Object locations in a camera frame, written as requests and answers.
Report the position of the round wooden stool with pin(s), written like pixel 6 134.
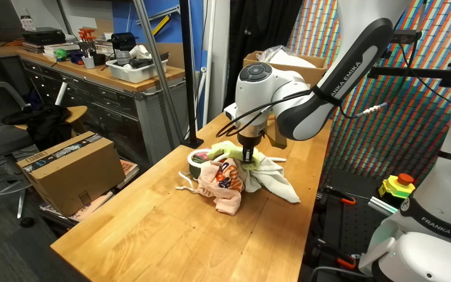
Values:
pixel 78 112

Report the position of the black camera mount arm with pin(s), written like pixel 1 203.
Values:
pixel 407 73

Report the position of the cardboard box with black strip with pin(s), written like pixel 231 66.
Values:
pixel 73 178

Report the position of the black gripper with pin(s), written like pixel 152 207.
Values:
pixel 249 140

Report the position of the wooden top workbench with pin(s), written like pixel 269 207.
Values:
pixel 105 104

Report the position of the yellow level tool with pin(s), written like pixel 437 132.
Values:
pixel 159 26

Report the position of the peach shirt with orange print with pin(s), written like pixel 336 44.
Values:
pixel 219 182

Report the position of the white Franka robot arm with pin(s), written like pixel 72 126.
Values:
pixel 266 87

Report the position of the white plastic bag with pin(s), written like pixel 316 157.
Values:
pixel 282 55

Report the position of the cardboard box with white label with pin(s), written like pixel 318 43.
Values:
pixel 314 71

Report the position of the green object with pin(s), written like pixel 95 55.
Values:
pixel 61 54

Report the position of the black bar camera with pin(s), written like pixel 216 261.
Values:
pixel 407 37

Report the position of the black flat device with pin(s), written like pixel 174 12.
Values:
pixel 42 37

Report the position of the silver slanted pole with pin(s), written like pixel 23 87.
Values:
pixel 155 57

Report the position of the white plastic bin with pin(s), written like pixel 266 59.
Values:
pixel 131 73

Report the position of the black container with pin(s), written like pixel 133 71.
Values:
pixel 123 41

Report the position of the black bag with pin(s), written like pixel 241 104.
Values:
pixel 47 126

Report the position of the black upright pole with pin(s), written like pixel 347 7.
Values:
pixel 188 79

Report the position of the yellow-green cloth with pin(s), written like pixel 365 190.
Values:
pixel 225 151

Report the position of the light grey cloth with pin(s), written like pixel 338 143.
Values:
pixel 274 181

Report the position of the yellow red emergency stop button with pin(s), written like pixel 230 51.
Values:
pixel 394 187

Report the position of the orange toy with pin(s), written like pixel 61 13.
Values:
pixel 86 33

